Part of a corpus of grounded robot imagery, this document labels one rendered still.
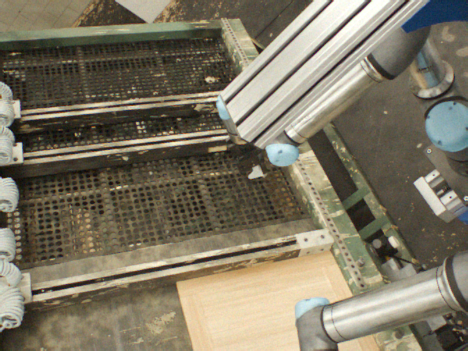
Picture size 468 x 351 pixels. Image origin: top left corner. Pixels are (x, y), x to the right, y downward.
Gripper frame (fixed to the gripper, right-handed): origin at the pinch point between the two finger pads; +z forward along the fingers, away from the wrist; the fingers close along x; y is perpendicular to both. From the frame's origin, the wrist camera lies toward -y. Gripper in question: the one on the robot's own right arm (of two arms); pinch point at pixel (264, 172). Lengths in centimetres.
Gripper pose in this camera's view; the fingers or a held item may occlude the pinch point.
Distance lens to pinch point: 157.1
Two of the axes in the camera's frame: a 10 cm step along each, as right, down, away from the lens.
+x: 3.1, 7.2, -6.2
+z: 2.6, 5.6, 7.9
